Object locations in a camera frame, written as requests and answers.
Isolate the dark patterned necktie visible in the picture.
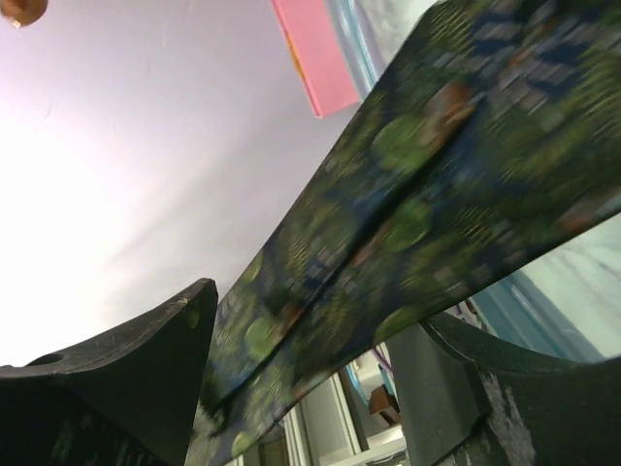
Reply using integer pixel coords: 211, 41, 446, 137
186, 1, 620, 465

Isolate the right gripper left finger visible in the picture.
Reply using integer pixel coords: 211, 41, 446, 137
1, 279, 217, 465

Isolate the small pink bin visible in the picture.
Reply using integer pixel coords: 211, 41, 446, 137
272, 0, 360, 117

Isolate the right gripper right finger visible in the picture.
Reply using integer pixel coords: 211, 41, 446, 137
387, 314, 620, 466

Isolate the yellow toy fruit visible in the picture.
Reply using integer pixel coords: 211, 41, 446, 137
1, 0, 49, 29

